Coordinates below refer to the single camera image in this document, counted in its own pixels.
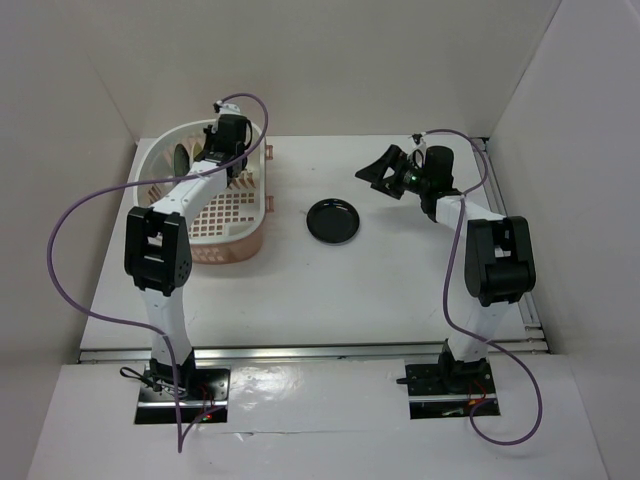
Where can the black glossy plate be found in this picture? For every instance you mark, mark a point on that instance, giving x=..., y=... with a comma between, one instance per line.
x=333, y=221

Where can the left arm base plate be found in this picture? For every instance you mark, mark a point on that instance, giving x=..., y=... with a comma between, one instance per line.
x=207, y=395

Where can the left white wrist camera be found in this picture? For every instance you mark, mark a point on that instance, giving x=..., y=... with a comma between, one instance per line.
x=225, y=108

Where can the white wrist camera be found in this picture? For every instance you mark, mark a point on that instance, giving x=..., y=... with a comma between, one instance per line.
x=417, y=145
x=225, y=108

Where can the pink white dish rack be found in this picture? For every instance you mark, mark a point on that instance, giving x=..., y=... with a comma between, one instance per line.
x=229, y=228

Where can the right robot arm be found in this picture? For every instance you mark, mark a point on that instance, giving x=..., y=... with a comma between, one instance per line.
x=498, y=259

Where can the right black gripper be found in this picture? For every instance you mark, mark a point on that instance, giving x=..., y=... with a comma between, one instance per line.
x=397, y=160

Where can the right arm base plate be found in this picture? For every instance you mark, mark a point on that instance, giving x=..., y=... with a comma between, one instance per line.
x=432, y=396

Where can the aluminium rail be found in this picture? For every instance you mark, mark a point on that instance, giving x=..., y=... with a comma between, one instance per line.
x=296, y=353
x=521, y=324

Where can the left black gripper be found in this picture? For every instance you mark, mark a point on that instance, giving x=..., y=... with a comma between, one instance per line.
x=209, y=138

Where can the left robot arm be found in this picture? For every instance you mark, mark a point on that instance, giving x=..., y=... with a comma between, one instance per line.
x=157, y=248

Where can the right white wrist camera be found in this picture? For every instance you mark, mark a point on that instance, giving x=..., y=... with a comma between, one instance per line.
x=417, y=145

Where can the aluminium front rail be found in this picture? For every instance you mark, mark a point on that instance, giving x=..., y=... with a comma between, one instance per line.
x=296, y=353

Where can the cream plate with green patch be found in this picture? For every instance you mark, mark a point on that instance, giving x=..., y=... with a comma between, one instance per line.
x=196, y=151

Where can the blue patterned plate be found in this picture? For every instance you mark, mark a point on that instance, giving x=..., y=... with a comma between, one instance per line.
x=181, y=161

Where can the aluminium right side rail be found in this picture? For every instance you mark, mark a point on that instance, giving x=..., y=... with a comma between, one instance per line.
x=521, y=324

